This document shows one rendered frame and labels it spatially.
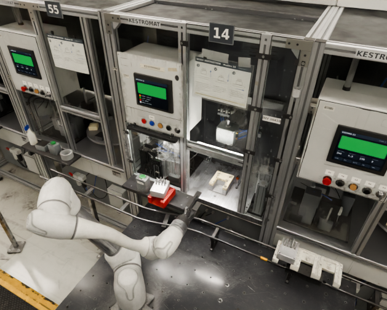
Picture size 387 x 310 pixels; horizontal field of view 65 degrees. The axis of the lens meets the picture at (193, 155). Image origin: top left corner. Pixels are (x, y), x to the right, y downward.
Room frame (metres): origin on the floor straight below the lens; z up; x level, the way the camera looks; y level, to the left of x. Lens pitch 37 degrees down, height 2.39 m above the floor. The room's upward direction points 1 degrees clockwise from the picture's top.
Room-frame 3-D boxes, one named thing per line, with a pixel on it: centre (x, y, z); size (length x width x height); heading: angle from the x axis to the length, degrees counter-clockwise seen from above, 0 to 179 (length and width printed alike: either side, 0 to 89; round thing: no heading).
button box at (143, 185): (1.56, 0.34, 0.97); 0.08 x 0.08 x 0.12; 63
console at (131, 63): (1.72, 0.20, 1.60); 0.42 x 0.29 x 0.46; 63
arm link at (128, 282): (0.87, 0.34, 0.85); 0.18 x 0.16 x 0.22; 16
